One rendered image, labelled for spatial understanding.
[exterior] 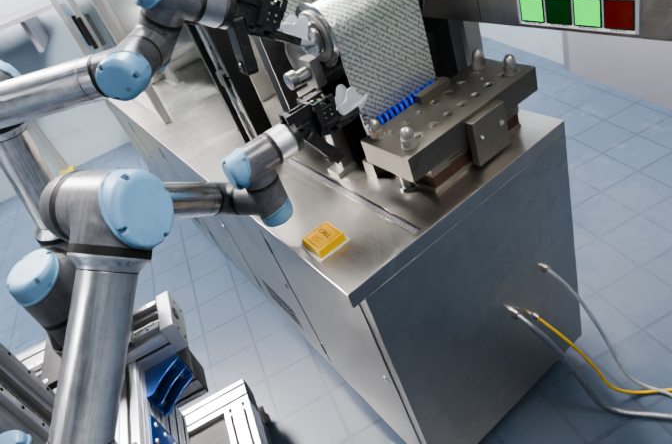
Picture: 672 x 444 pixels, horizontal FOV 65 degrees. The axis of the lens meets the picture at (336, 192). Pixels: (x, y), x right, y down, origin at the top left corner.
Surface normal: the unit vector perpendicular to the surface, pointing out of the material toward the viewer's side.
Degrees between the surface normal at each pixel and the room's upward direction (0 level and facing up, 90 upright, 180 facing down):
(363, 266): 0
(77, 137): 90
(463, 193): 0
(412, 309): 90
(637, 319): 0
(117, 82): 90
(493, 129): 90
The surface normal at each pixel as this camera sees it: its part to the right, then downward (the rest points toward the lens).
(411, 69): 0.56, 0.32
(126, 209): 0.88, -0.13
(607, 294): -0.31, -0.77
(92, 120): 0.36, 0.44
